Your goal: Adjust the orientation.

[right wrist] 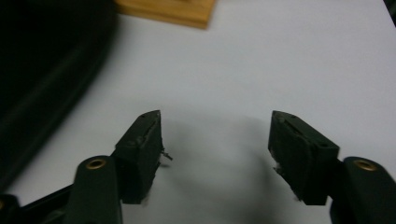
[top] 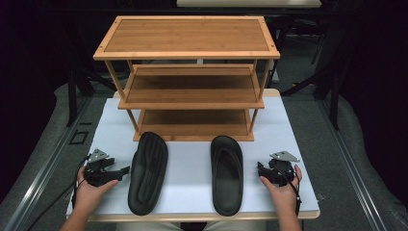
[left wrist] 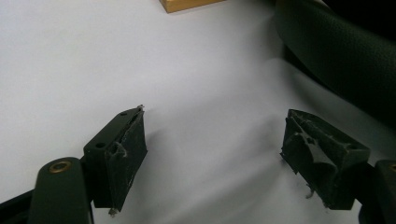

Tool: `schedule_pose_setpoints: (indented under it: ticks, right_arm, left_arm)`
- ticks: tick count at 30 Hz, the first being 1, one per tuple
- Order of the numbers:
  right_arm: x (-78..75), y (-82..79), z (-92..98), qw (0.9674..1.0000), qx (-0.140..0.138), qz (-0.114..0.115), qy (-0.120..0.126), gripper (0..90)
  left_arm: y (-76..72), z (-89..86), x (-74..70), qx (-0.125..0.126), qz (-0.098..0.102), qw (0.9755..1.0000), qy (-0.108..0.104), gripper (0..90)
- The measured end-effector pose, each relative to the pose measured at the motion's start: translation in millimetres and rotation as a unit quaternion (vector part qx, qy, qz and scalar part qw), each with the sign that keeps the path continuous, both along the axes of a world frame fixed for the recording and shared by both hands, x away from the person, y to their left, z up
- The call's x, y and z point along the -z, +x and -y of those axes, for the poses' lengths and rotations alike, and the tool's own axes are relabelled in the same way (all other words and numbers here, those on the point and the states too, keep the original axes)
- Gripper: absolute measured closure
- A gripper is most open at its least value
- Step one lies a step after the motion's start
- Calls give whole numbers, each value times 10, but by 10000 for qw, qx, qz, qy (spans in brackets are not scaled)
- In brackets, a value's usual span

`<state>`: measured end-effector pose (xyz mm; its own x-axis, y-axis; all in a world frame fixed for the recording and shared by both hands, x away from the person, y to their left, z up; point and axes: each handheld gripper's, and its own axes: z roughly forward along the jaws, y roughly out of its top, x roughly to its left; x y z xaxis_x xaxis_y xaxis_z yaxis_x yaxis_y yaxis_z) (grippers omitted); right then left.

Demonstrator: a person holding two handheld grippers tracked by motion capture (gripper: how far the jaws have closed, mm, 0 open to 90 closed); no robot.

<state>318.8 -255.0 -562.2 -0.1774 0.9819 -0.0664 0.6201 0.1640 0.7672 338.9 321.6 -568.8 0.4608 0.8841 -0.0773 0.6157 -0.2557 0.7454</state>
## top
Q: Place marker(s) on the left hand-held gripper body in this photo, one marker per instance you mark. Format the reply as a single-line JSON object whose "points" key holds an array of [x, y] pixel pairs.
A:
{"points": [[96, 174]]}

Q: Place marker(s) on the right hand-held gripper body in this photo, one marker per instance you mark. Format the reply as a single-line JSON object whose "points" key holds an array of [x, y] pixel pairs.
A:
{"points": [[282, 171]]}

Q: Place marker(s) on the black slipper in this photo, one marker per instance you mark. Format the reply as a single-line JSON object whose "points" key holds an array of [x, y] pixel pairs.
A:
{"points": [[226, 179], [147, 173]]}

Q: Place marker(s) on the wooden shoe rack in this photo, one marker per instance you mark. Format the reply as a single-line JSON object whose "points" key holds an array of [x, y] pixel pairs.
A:
{"points": [[186, 35]]}

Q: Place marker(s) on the person's left hand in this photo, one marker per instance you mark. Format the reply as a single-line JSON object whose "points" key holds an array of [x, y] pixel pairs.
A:
{"points": [[88, 195]]}

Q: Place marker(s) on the person's right hand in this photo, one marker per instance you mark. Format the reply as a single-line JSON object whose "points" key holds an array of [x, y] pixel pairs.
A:
{"points": [[284, 195]]}

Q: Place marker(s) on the black square floor socket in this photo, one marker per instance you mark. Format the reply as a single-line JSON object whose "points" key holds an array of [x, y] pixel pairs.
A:
{"points": [[79, 137]]}

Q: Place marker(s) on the white table mat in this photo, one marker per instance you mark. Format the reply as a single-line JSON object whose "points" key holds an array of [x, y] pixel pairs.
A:
{"points": [[189, 179]]}

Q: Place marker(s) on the black metal stand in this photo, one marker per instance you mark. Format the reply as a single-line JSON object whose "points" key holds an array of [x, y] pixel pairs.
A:
{"points": [[72, 102], [335, 106]]}

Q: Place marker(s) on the white background table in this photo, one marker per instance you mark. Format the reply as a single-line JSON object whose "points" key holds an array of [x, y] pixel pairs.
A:
{"points": [[247, 3]]}

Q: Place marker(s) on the metal floor rail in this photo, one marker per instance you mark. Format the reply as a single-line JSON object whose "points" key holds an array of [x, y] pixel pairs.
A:
{"points": [[356, 179], [39, 179]]}

